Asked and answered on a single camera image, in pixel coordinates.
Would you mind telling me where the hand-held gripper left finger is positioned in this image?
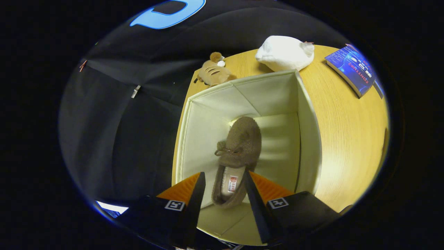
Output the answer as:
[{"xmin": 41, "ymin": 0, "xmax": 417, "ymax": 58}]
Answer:
[{"xmin": 116, "ymin": 172, "xmax": 206, "ymax": 250}]

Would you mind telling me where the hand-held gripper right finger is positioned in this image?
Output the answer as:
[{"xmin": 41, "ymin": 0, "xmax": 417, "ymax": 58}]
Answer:
[{"xmin": 242, "ymin": 169, "xmax": 342, "ymax": 245}]

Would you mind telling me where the brown fuzzy shoe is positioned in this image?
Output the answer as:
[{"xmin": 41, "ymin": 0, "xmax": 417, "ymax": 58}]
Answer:
[{"xmin": 212, "ymin": 116, "xmax": 262, "ymax": 209}]

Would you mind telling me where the grey fabric storage box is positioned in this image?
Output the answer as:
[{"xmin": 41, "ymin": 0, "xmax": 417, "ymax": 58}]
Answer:
[{"xmin": 172, "ymin": 69, "xmax": 323, "ymax": 246}]

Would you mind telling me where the computer screen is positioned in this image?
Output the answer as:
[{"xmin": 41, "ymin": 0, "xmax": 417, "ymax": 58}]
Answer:
[{"xmin": 95, "ymin": 200, "xmax": 129, "ymax": 218}]

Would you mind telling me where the brown striped plush toy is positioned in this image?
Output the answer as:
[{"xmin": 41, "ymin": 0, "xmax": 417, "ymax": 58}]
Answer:
[{"xmin": 194, "ymin": 52, "xmax": 232, "ymax": 86}]

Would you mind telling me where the white plush toy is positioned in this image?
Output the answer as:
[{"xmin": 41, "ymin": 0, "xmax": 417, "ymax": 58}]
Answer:
[{"xmin": 255, "ymin": 35, "xmax": 315, "ymax": 72}]

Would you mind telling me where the grey-blue book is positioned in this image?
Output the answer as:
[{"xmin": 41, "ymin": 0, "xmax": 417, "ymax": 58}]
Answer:
[{"xmin": 373, "ymin": 80, "xmax": 385, "ymax": 99}]

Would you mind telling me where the blue book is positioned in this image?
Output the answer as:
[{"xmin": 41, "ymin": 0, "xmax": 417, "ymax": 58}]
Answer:
[{"xmin": 325, "ymin": 44, "xmax": 378, "ymax": 99}]

